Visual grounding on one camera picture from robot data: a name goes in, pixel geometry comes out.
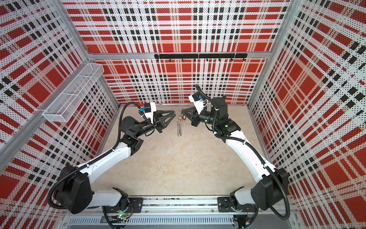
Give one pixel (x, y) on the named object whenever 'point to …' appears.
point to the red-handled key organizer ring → (179, 123)
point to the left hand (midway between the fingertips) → (174, 114)
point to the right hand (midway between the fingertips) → (183, 112)
